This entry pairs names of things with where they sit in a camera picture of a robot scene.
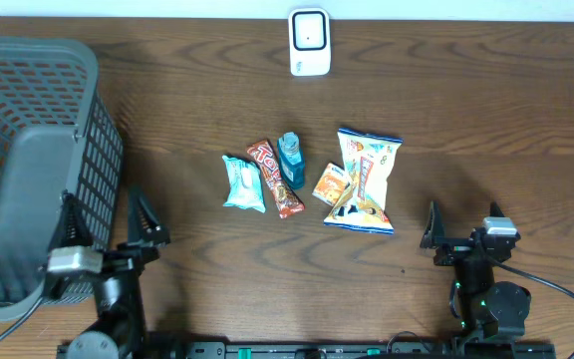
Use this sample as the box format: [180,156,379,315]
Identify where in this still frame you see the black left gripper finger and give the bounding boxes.
[57,191,93,248]
[127,186,170,247]

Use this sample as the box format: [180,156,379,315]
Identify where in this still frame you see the yellow white snack bag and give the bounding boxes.
[323,128,404,235]

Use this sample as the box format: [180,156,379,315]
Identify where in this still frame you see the teal wet wipes pack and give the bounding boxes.
[222,155,266,213]

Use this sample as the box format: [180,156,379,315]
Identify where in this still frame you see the orange tissue pack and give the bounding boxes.
[312,163,350,206]

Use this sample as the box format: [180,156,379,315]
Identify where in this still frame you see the red Top chocolate bar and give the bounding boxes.
[246,140,305,218]

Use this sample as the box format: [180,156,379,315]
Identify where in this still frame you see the blue mouthwash bottle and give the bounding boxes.
[278,132,305,189]

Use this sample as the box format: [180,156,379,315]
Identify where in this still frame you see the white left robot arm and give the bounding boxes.
[42,187,170,358]

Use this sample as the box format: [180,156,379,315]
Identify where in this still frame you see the grey plastic shopping basket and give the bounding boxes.
[0,37,124,321]

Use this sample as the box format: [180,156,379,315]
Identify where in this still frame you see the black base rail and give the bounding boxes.
[56,332,556,359]

